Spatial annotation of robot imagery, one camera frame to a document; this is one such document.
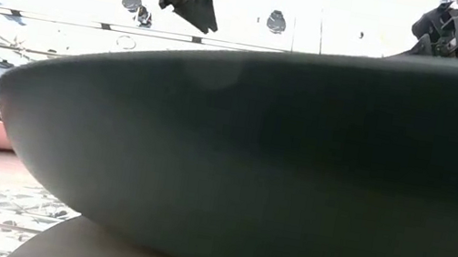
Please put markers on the long ceiling light bar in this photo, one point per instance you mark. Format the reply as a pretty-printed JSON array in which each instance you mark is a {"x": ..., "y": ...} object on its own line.
[{"x": 66, "y": 20}]

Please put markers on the dark grey plate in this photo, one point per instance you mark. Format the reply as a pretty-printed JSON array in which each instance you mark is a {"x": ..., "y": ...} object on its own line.
[{"x": 253, "y": 151}]

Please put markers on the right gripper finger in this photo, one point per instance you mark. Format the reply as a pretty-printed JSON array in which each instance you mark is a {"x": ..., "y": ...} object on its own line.
[{"x": 421, "y": 47}]

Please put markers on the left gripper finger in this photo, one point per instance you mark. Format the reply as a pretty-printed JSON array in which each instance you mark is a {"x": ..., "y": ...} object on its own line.
[{"x": 198, "y": 15}]

